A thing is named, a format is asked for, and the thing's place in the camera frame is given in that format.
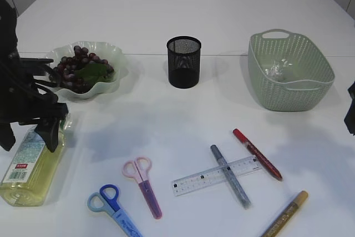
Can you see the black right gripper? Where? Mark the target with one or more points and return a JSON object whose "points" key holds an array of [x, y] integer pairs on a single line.
{"points": [[349, 119]]}

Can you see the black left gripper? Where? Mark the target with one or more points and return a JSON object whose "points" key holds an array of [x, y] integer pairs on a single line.
{"points": [[26, 98]]}

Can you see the yellow tea bottle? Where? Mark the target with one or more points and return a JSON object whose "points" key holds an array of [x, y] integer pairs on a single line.
{"points": [[30, 174]]}

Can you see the purple grape bunch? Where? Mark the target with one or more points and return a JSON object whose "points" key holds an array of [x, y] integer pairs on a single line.
{"points": [[80, 72]]}

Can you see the clear plastic sheet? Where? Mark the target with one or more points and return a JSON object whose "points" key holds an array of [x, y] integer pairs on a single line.
{"points": [[279, 70]]}

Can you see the blue scissors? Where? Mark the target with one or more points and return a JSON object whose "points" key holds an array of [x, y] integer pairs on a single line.
{"points": [[112, 207]]}

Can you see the pink scissors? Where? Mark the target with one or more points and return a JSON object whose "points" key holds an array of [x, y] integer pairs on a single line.
{"points": [[138, 169]]}

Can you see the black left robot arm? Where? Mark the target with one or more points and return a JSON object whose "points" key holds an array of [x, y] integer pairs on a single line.
{"points": [[8, 35]]}

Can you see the green plastic basket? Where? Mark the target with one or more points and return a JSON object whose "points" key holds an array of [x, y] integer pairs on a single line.
{"points": [[311, 78]]}

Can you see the red marker pen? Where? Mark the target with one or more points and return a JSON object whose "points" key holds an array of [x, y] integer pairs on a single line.
{"points": [[272, 170]]}

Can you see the gold marker pen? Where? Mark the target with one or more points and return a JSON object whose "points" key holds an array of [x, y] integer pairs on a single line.
{"points": [[288, 212]]}

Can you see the green wavy plastic plate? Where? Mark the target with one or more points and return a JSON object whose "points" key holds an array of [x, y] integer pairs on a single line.
{"points": [[104, 50]]}

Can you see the grey marker pen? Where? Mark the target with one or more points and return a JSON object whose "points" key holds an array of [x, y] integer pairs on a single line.
{"points": [[231, 178]]}

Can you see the clear plastic ruler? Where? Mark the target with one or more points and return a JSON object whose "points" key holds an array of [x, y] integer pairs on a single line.
{"points": [[214, 176]]}

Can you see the black mesh pen holder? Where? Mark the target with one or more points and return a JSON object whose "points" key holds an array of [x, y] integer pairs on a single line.
{"points": [[183, 61]]}

